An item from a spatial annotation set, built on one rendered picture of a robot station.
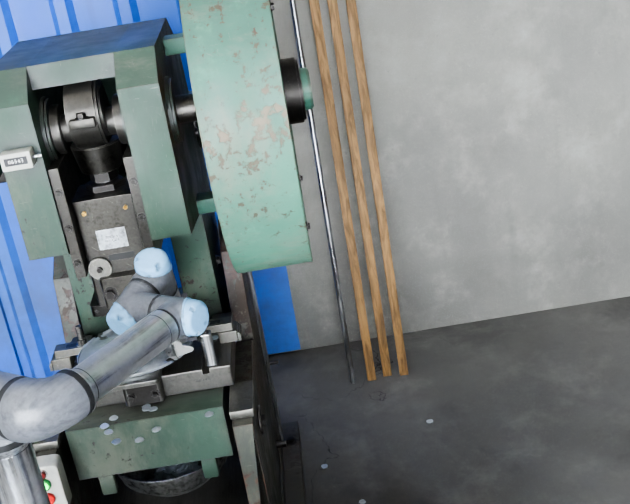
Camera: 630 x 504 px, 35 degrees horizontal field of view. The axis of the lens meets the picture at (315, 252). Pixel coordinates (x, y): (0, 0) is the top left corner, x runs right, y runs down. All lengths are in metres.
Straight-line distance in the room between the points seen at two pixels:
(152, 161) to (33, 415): 0.77
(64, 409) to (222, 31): 0.80
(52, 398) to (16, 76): 0.86
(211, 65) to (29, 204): 0.63
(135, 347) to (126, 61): 0.71
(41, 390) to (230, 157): 0.60
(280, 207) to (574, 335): 2.01
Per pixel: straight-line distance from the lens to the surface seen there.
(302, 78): 2.39
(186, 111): 2.41
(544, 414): 3.46
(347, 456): 3.35
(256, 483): 2.54
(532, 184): 3.86
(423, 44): 3.63
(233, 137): 2.03
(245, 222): 2.13
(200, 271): 2.77
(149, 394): 2.55
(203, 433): 2.53
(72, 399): 1.83
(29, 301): 3.94
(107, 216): 2.45
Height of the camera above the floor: 1.93
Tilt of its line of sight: 23 degrees down
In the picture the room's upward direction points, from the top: 9 degrees counter-clockwise
